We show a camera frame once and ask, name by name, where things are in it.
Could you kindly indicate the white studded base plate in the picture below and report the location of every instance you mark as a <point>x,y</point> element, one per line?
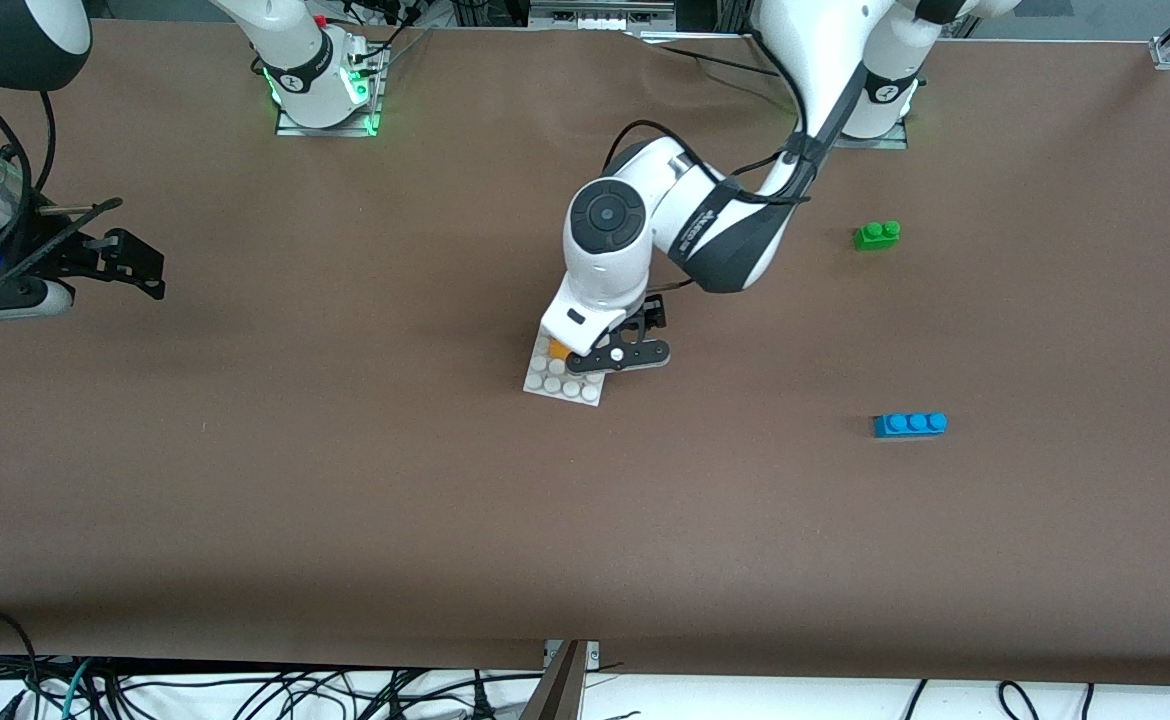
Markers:
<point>555,385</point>

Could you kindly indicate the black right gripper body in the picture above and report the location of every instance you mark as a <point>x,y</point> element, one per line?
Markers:
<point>57,256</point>

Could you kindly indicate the yellow toy block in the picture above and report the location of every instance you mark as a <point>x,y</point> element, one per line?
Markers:
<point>558,349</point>

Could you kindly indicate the green toy block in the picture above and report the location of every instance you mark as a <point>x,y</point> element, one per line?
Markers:
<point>875,238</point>

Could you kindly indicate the dark slanted post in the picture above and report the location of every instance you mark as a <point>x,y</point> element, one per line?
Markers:
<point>555,695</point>

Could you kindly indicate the grey box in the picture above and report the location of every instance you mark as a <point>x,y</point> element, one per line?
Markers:
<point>600,14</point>

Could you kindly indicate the brown table cover sheet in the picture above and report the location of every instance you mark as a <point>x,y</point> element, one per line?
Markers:
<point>585,520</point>

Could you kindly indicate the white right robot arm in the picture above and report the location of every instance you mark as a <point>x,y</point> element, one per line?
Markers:
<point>295,50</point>

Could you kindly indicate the silver metal bracket plate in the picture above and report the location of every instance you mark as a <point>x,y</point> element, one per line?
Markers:
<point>593,655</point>

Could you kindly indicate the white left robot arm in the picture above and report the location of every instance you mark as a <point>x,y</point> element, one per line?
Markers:
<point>815,50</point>

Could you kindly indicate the blue toy block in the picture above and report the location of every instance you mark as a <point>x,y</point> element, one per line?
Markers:
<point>910,426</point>

